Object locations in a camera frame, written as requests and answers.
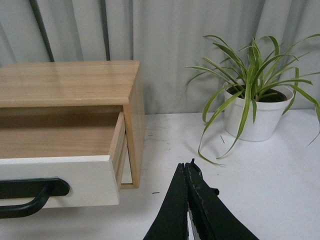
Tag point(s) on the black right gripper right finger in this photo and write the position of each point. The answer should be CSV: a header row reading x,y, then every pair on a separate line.
x,y
210,218

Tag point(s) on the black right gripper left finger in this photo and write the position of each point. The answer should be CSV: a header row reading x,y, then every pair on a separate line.
x,y
171,222

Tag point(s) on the white top drawer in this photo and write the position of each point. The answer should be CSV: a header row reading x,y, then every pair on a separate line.
x,y
86,150

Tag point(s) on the black drawer handle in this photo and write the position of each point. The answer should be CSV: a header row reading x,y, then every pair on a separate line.
x,y
38,189

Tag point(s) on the wooden drawer cabinet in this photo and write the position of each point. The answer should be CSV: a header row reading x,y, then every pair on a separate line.
x,y
116,85

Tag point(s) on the white plant pot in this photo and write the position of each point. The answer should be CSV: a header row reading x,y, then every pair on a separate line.
x,y
267,117

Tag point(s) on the green spider plant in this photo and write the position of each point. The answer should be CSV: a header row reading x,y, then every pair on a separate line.
x,y
252,80

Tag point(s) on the white curtain backdrop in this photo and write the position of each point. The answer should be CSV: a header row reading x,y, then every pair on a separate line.
x,y
166,36

